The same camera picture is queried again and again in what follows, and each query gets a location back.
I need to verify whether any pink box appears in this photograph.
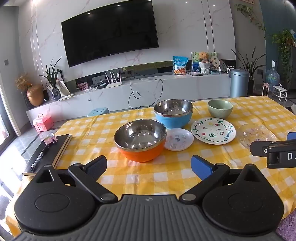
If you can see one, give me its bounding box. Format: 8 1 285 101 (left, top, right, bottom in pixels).
33 113 54 132

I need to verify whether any copper round vase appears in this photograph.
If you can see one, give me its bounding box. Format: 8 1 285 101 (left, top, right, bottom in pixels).
26 85 44 107

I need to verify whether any pink binder clip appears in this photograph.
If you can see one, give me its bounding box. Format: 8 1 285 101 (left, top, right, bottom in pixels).
44 134 58 145

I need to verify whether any hanging vine plant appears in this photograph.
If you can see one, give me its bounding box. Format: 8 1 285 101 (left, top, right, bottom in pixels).
235 3 266 33

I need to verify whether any wall television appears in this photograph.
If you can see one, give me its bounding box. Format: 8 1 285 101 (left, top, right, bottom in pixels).
61 0 159 67

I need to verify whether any teddy bear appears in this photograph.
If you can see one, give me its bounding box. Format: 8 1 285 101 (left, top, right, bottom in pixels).
199 51 211 75

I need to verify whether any green leafy plant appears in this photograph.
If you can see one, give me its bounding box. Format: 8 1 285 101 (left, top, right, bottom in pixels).
38 57 63 90

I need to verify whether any green painting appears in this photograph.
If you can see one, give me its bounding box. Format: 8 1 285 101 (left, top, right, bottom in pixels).
191 51 219 70

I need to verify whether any clear glass plate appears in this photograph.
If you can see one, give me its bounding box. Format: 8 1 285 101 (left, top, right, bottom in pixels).
238 124 279 149

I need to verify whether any light blue stool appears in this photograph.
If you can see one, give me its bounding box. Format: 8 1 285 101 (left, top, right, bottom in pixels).
87 107 110 117

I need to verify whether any blue steel bowl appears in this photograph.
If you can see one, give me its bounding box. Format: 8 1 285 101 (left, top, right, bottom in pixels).
154 100 193 129

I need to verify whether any orange steel bowl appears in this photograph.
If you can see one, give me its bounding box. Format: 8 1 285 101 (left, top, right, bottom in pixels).
114 119 167 163

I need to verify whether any green ceramic bowl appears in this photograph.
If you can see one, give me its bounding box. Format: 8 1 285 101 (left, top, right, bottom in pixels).
207 100 233 118

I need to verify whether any black pen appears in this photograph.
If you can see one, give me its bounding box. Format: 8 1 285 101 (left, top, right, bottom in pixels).
31 146 49 171

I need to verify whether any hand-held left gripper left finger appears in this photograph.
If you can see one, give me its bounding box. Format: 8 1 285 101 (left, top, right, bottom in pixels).
35 155 118 203

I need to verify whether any white round stool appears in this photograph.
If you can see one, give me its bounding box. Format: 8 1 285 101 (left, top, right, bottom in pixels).
272 85 287 102

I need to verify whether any bushy green vine plant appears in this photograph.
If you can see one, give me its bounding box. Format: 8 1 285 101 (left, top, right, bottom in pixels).
269 29 296 86

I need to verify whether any dried flower bunch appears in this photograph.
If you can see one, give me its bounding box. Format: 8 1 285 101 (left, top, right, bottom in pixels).
15 74 33 92

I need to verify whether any grey trash can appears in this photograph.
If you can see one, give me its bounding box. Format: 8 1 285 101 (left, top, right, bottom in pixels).
230 69 250 98

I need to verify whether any black notebook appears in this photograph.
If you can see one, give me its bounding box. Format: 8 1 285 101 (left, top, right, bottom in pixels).
22 134 73 177

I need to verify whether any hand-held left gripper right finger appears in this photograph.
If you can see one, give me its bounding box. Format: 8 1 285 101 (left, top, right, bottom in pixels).
179 155 263 203

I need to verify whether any white marble television cabinet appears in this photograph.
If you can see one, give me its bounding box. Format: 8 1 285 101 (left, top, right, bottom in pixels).
25 72 236 121

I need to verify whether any blue snack bag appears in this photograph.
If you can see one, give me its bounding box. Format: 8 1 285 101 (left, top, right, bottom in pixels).
173 56 188 75

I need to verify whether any large white painted plate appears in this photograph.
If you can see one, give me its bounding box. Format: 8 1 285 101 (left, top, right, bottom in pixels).
191 117 236 145

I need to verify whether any small white printed plate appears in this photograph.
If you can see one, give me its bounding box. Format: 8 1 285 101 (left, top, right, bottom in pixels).
164 128 194 151

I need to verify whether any black cable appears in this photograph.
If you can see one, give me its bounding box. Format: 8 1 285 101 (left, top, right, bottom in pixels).
128 74 164 109

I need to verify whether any potted long-leaf plant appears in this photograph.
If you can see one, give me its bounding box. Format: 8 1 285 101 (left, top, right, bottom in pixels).
231 49 266 95

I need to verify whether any yellow checked tablecloth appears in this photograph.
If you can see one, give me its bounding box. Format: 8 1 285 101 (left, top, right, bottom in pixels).
5 95 296 237

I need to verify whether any blue water bottle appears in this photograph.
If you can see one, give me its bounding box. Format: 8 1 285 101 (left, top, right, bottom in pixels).
265 61 281 90

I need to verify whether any white router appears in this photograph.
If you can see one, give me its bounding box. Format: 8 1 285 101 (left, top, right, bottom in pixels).
105 71 122 88

